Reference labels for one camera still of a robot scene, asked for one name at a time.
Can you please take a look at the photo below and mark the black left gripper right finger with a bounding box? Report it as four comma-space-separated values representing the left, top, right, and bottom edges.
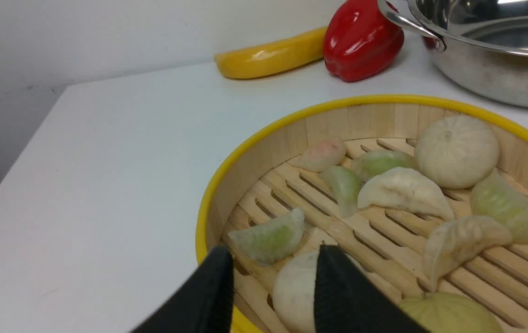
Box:
314, 245, 427, 333

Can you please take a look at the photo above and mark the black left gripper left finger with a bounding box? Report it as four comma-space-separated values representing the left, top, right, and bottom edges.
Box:
133, 245, 234, 333

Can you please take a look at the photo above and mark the yellow rimmed bamboo steamer basket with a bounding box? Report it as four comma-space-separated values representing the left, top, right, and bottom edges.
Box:
196, 95, 528, 333

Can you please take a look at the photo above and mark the stainless steel pot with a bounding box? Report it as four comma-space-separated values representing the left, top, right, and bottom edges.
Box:
377, 0, 528, 108

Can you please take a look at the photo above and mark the white bun front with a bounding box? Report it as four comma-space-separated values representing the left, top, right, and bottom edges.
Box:
271, 249, 319, 333

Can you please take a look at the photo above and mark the green dumpling left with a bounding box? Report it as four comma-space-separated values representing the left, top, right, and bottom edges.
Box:
228, 207, 306, 265

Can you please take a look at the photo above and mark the pale green bun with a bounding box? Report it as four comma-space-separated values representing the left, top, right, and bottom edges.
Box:
399, 292, 503, 333

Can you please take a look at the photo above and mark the white pleated dumpling lower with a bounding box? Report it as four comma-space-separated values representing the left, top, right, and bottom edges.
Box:
421, 216, 513, 293

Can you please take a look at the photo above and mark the green dumpling centre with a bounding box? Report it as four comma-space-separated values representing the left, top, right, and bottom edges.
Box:
321, 165, 362, 218

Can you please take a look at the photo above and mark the white crescent dumpling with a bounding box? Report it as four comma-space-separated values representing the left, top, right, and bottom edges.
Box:
357, 167, 454, 221

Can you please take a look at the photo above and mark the green dumpling near pink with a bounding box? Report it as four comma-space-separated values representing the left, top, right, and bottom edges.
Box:
350, 150, 417, 183

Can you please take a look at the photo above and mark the pink tinted dumpling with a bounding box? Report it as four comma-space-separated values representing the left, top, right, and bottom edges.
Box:
289, 138, 347, 173

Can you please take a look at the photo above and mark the green dumpling right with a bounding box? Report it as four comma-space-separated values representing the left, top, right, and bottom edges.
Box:
470, 169, 528, 244

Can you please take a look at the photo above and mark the round white bun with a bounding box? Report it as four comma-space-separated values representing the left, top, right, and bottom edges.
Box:
414, 115, 499, 189

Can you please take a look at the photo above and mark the yellow squash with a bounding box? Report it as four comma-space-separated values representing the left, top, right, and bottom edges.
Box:
214, 26, 327, 80

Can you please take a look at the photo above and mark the red bell pepper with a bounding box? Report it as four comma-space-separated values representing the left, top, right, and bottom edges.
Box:
323, 0, 405, 82

